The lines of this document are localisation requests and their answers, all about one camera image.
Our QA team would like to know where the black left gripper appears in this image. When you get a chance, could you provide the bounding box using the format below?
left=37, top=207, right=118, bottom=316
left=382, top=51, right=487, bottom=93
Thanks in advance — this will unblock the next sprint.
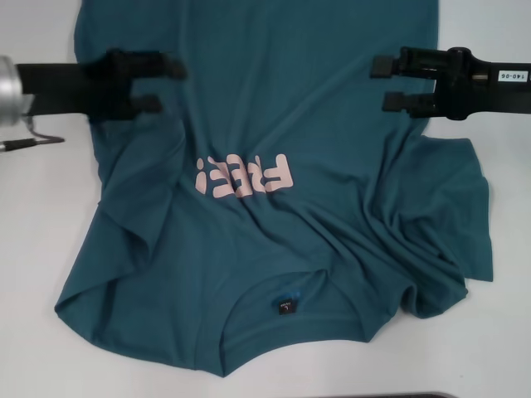
left=16, top=49, right=186, bottom=122

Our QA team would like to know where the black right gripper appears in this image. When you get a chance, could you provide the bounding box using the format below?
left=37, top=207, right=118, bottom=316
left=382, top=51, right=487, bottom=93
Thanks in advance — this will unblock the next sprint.
left=371, top=47, right=531, bottom=122

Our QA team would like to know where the teal t-shirt with pink print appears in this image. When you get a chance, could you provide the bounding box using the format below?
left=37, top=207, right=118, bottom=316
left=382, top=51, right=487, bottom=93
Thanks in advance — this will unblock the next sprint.
left=53, top=0, right=497, bottom=369

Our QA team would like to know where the dark flat panel edge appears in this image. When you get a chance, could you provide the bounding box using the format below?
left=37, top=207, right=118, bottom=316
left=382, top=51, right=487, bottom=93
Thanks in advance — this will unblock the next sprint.
left=319, top=391, right=453, bottom=398

